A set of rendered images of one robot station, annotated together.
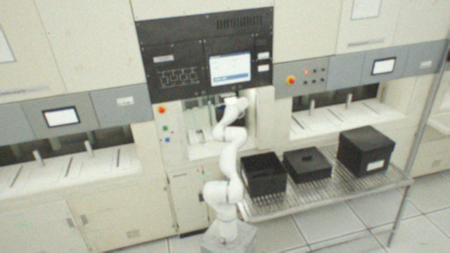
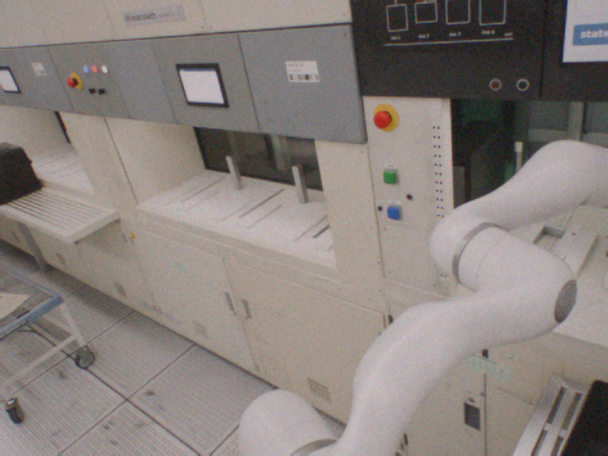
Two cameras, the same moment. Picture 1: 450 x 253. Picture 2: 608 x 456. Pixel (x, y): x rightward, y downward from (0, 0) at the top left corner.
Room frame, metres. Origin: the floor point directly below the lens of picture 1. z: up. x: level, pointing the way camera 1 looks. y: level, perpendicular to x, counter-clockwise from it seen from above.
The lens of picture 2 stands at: (1.08, -0.36, 1.71)
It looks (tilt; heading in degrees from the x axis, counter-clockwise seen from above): 29 degrees down; 57
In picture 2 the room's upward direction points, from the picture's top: 11 degrees counter-clockwise
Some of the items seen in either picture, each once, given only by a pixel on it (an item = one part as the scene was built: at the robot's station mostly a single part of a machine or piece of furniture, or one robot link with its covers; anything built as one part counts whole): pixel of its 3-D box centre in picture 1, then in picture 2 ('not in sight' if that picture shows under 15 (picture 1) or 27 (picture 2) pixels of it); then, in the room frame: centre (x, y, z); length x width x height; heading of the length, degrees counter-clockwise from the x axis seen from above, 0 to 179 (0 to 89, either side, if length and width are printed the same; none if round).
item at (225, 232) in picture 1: (227, 225); not in sight; (1.25, 0.03, 0.85); 0.19 x 0.19 x 0.18
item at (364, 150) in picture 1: (363, 150); not in sight; (1.85, -1.05, 0.89); 0.29 x 0.29 x 0.25; 16
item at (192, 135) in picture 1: (200, 135); (544, 246); (2.22, 0.23, 0.89); 0.22 x 0.21 x 0.04; 12
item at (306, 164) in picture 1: (306, 162); not in sight; (1.83, -0.61, 0.83); 0.29 x 0.29 x 0.13; 11
